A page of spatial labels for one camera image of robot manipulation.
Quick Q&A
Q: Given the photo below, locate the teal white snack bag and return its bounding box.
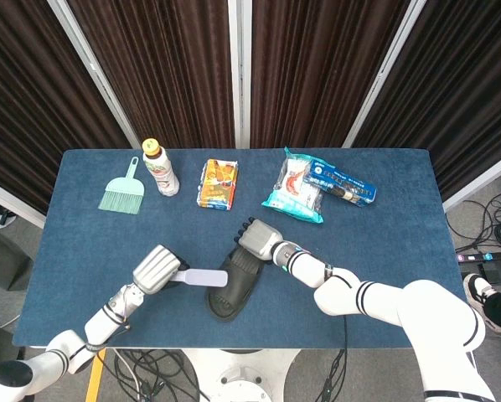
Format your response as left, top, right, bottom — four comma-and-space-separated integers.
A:
261, 146, 325, 224

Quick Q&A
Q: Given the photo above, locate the brown pleated curtain panel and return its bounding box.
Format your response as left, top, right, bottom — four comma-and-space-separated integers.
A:
353, 0, 501, 202
0, 0, 128, 214
250, 0, 411, 150
65, 0, 237, 150

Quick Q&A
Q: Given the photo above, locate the green mini broom brush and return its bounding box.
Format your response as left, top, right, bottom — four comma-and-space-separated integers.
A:
97, 157, 146, 216

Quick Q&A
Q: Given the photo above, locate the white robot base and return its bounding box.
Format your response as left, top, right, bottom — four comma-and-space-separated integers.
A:
182, 347, 302, 402

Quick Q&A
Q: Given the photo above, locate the white black sneaker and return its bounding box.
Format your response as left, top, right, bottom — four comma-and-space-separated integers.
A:
462, 274, 501, 334

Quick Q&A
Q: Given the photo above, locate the black rubber slipper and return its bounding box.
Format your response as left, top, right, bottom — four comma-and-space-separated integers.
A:
207, 245, 265, 322

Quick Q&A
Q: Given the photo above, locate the grey chair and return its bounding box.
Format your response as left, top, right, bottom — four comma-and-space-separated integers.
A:
0, 221, 32, 290

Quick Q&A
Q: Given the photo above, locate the blue fabric table cover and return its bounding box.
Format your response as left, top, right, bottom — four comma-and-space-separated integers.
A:
12, 148, 467, 349

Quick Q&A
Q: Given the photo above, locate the blue cookie box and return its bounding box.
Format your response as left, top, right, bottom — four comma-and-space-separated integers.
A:
302, 157, 378, 209

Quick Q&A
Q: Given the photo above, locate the black power strip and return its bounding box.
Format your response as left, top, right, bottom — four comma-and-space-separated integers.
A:
455, 249, 501, 264

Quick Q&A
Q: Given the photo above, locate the white partition base rail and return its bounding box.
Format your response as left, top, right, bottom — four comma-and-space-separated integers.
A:
0, 175, 46, 229
442, 148, 501, 213

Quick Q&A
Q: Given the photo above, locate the white partition post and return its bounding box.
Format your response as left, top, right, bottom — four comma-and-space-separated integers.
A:
342, 0, 428, 148
227, 0, 254, 150
47, 0, 143, 150

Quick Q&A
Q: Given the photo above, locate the black cable bundle under robot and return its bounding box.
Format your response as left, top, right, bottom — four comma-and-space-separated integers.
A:
112, 349, 212, 402

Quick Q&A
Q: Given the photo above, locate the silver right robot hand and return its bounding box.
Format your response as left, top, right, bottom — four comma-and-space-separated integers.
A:
233, 216, 286, 263

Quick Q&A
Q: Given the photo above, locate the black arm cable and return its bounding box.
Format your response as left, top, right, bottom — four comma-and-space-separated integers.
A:
317, 313, 349, 402

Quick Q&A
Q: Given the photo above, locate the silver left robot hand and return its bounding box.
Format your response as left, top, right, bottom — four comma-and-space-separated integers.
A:
132, 245, 191, 296

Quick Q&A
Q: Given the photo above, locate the yellow orange snack pack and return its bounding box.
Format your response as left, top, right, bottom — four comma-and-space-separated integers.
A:
196, 158, 240, 211

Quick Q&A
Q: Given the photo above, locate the tea bottle with yellow cap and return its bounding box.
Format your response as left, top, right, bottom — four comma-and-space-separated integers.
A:
142, 138, 180, 197

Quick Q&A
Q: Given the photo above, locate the grey shoe brush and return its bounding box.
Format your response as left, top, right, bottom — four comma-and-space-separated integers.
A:
173, 269, 230, 290

